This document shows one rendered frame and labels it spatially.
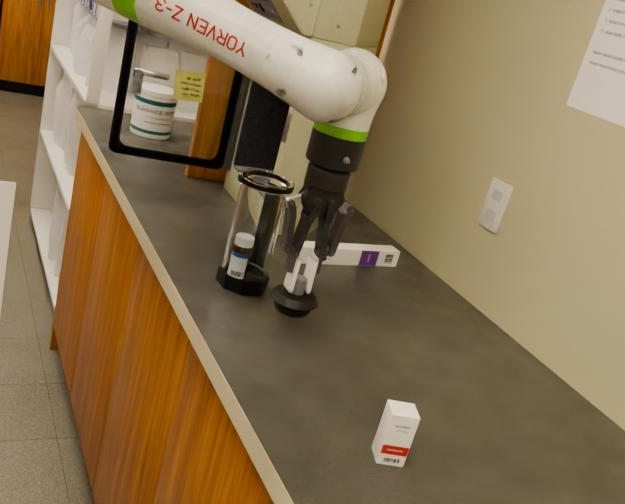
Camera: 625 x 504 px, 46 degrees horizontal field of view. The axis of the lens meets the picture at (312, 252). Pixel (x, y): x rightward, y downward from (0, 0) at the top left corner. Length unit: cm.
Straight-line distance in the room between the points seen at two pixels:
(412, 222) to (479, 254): 29
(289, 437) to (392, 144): 122
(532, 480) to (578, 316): 47
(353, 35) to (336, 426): 93
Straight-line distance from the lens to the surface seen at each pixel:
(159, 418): 159
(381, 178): 214
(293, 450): 105
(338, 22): 170
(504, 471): 118
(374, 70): 118
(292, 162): 174
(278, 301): 131
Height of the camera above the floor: 154
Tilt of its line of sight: 20 degrees down
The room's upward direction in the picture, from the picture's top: 15 degrees clockwise
